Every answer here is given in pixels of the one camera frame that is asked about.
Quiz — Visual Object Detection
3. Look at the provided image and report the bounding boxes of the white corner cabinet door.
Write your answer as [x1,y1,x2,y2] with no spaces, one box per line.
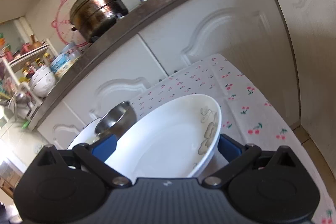
[261,0,336,146]

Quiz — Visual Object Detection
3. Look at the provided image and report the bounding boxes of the white spice shelf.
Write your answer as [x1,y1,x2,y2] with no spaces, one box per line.
[1,39,59,75]

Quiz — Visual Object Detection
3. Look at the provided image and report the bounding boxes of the white cabinet door right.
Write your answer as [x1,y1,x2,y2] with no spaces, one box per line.
[139,0,299,126]

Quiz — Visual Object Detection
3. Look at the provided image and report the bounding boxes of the pink clock wall sticker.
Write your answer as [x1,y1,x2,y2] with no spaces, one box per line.
[51,0,88,51]

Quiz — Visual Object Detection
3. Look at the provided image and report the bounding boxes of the stainless steel bowl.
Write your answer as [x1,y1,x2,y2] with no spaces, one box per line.
[94,101,137,140]

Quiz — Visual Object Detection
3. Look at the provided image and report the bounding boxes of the white utensil rack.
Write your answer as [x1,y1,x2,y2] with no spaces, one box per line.
[1,57,43,124]

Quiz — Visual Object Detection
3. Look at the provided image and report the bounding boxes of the green object on counter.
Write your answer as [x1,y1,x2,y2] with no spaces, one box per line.
[22,121,30,128]

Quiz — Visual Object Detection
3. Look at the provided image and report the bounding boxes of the stacked white bowls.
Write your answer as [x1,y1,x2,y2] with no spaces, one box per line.
[29,65,56,98]

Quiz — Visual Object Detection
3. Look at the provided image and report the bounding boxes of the white plate with blue rim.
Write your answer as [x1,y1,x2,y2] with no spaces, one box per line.
[67,118,101,149]

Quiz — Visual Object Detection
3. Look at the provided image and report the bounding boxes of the white cabinet door middle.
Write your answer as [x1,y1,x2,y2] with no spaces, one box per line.
[63,35,167,124]

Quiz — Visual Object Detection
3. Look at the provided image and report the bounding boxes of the cherry print tablecloth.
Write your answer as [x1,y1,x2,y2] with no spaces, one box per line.
[130,54,335,223]

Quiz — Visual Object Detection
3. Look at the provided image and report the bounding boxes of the white cabinet door left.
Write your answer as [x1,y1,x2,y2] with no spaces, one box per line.
[36,100,102,151]

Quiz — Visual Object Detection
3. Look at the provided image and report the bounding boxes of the white plate with floral print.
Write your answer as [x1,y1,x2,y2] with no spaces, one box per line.
[105,94,222,181]

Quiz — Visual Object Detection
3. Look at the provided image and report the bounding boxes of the blue printed bowl stack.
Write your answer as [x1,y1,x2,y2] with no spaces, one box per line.
[50,42,81,79]

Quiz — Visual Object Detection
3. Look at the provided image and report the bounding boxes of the steel ladle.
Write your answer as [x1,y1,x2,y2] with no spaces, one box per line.
[8,92,31,111]

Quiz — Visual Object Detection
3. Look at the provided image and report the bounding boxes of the steel countertop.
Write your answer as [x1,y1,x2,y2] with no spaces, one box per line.
[28,0,188,130]

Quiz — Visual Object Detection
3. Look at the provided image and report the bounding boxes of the steel steamer pot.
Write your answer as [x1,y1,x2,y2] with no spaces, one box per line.
[70,0,128,43]

